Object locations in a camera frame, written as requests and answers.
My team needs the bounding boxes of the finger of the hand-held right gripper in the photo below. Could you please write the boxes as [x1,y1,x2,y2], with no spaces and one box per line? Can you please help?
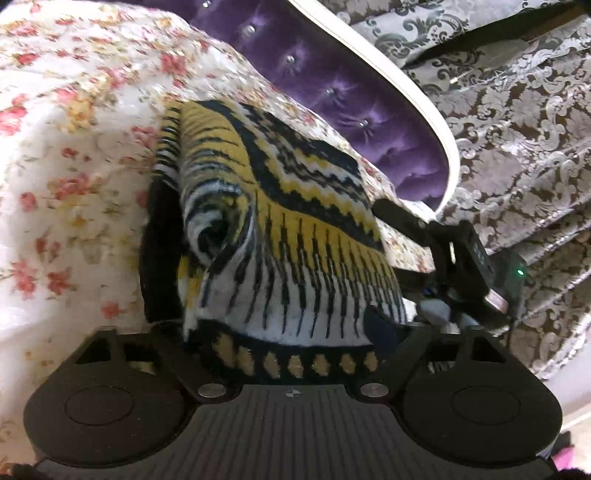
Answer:
[372,199,432,246]

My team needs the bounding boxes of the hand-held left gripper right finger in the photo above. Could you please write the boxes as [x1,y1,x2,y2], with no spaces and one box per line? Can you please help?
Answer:
[353,305,513,400]

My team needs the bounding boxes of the zigzag patterned knit sweater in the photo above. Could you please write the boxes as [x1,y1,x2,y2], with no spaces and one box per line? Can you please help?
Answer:
[139,99,409,381]

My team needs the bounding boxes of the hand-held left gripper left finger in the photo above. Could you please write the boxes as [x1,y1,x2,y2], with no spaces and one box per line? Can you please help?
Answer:
[74,320,232,400]

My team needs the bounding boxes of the pink cloth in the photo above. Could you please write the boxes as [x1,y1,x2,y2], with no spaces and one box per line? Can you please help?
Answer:
[551,431,591,472]

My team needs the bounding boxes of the floral bedsheet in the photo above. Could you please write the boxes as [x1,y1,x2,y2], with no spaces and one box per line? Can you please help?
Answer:
[0,0,437,462]

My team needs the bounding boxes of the grey damask curtain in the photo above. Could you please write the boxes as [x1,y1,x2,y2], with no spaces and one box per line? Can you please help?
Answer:
[318,0,591,381]

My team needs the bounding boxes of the purple tufted headboard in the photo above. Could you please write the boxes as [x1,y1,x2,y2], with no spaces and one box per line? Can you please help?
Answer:
[139,0,460,217]

